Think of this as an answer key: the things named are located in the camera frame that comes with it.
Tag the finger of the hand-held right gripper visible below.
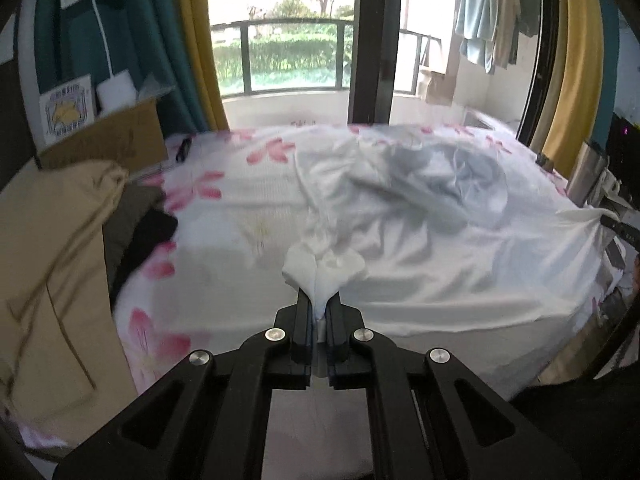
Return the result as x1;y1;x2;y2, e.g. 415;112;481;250
600;214;640;247

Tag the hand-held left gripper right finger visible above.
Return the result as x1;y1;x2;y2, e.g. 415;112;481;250
322;292;583;480

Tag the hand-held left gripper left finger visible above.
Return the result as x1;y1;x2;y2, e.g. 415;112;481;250
52;287;318;480

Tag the white hooded jacket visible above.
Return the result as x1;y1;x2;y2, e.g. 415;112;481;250
282;127;621;376

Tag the white mug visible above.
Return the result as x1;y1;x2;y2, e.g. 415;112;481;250
597;167;626;206

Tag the steel thermos cup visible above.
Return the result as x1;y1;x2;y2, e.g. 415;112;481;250
566;141;608;207

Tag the black monitor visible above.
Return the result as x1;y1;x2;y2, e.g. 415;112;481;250
607;110;640;211

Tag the floral bed sheet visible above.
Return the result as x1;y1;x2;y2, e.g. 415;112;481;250
0;122;621;480

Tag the teal curtain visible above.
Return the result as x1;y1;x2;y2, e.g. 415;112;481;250
590;0;621;156
30;0;211;136

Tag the black cloth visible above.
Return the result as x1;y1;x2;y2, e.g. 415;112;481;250
110;208;179;306

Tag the yellow curtain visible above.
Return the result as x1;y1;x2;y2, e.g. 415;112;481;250
540;0;606;176
172;0;231;133

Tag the white balcony appliance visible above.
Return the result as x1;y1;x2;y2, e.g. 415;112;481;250
462;107;521;136

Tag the grey-brown cloth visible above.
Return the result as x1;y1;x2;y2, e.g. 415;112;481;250
102;185;166;291

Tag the balcony cardboard box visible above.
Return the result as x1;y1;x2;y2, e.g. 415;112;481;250
417;67;458;107

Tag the dark hanging garment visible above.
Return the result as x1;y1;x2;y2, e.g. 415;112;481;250
515;0;543;38

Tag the beige hanging garment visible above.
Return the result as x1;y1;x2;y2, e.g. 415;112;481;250
492;0;522;71

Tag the tan cloth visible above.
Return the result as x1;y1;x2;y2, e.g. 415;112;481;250
0;160;138;431

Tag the light blue hanging towel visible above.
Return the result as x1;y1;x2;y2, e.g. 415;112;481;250
454;0;501;75

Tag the brown cardboard box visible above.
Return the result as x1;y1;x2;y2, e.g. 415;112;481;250
37;97;168;176

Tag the balcony railing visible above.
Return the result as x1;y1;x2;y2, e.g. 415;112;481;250
210;19;441;98

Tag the clear plastic bag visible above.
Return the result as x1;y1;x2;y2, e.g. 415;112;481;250
132;72;176;101

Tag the white desk lamp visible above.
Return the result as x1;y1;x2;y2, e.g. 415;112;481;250
60;0;138;111

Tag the printed cartoon box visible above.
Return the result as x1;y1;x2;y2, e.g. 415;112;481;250
39;74;96;147

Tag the black door frame post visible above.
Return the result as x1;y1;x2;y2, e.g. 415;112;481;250
347;0;403;126
515;0;563;148

